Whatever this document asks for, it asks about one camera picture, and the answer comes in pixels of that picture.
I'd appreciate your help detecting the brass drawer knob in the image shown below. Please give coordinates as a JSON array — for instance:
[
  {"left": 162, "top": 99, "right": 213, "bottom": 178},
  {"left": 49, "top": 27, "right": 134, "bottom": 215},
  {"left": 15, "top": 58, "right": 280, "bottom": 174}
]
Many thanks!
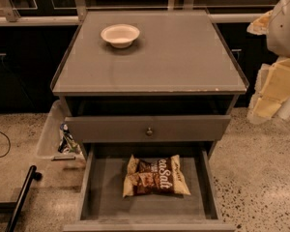
[{"left": 146, "top": 128, "right": 153, "bottom": 136}]

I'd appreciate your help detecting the black metal bar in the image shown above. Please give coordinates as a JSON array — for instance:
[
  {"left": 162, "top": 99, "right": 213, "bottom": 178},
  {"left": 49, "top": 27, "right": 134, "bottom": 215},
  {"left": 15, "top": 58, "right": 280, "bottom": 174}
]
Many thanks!
[{"left": 5, "top": 165, "right": 43, "bottom": 232}]

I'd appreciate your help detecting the brown sea salt chip bag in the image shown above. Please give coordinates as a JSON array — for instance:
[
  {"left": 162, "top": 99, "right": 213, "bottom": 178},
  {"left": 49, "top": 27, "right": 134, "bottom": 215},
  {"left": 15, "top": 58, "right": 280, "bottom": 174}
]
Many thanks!
[{"left": 123, "top": 155, "right": 190, "bottom": 197}]

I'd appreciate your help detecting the clear plastic bin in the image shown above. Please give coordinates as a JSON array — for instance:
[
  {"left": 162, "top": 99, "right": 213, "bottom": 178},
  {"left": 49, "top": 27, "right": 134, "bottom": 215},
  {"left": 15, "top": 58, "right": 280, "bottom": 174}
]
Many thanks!
[{"left": 37, "top": 101, "right": 83, "bottom": 160}]

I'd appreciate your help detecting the black floor cable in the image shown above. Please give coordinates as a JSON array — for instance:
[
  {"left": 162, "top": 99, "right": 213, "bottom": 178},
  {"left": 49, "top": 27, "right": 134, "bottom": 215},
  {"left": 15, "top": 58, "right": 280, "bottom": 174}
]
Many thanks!
[{"left": 0, "top": 127, "right": 12, "bottom": 159}]

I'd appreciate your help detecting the crumpled snack packet in bin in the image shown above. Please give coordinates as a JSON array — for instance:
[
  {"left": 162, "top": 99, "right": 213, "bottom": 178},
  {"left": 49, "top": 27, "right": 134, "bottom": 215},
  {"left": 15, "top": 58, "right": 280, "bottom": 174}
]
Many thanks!
[{"left": 58, "top": 123, "right": 81, "bottom": 154}]

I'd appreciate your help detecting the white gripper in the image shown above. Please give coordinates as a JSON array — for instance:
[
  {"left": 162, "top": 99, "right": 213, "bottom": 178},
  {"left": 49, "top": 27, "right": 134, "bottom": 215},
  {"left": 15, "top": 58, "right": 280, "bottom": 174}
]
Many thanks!
[{"left": 246, "top": 0, "right": 290, "bottom": 125}]

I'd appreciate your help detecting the metal window rail frame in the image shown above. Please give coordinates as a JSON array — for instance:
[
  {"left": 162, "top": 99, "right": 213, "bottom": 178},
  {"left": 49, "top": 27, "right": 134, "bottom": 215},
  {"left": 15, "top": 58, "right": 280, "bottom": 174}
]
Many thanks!
[{"left": 0, "top": 0, "right": 276, "bottom": 26}]

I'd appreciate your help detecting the white paper bowl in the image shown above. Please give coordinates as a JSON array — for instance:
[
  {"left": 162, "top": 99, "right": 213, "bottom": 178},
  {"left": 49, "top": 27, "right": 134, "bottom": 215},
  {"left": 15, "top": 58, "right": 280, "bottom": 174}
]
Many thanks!
[{"left": 101, "top": 24, "right": 140, "bottom": 48}]

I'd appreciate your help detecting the open grey middle drawer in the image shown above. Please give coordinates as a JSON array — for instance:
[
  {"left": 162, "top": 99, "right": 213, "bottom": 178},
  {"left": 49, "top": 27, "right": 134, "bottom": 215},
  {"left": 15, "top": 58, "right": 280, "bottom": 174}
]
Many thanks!
[{"left": 63, "top": 144, "right": 235, "bottom": 232}]

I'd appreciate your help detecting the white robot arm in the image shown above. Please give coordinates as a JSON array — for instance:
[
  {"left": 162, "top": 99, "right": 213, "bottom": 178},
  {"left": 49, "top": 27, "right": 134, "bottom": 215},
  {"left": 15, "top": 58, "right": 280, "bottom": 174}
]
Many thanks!
[{"left": 247, "top": 0, "right": 290, "bottom": 124}]

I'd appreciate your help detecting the grey top drawer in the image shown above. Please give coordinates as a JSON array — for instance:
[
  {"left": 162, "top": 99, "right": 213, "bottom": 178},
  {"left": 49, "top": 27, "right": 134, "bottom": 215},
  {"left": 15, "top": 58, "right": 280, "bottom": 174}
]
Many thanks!
[{"left": 65, "top": 115, "right": 231, "bottom": 143}]

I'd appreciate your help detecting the grey drawer cabinet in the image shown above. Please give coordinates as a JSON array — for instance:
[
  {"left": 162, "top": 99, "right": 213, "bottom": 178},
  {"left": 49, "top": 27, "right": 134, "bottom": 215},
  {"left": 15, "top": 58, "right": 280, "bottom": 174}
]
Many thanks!
[{"left": 49, "top": 10, "right": 250, "bottom": 232}]

